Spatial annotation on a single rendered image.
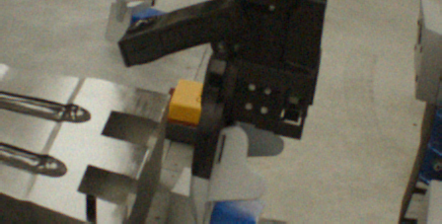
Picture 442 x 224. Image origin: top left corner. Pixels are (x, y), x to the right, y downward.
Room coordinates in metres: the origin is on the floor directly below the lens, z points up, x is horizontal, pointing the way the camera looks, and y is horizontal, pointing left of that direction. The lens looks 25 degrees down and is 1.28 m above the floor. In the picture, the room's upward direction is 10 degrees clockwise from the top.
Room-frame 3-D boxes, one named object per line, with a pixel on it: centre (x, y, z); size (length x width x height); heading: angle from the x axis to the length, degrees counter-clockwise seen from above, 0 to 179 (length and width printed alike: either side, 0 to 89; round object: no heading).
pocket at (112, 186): (0.66, 0.08, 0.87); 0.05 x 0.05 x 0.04; 87
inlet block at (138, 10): (1.17, 0.09, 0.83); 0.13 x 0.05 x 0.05; 65
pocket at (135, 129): (0.77, 0.07, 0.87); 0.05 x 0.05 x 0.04; 87
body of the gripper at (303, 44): (0.75, -0.03, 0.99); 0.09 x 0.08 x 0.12; 82
